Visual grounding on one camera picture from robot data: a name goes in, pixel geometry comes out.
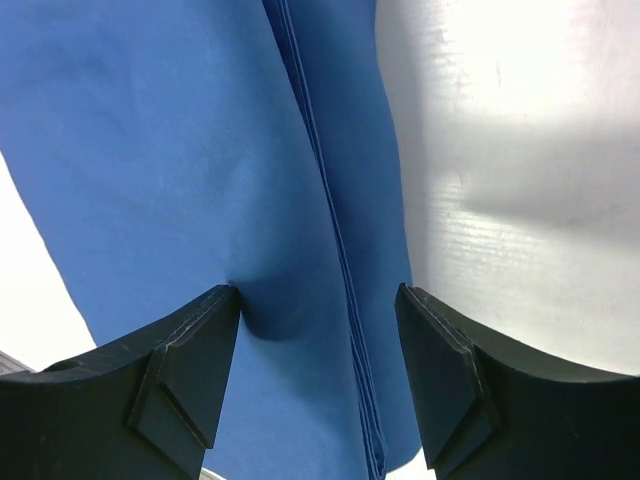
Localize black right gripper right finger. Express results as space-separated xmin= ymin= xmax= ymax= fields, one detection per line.
xmin=395 ymin=285 xmax=639 ymax=480

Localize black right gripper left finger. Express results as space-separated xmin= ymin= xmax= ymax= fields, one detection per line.
xmin=1 ymin=286 xmax=241 ymax=479

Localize blue surgical drape cloth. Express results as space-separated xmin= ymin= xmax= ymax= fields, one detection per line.
xmin=1 ymin=1 xmax=420 ymax=479

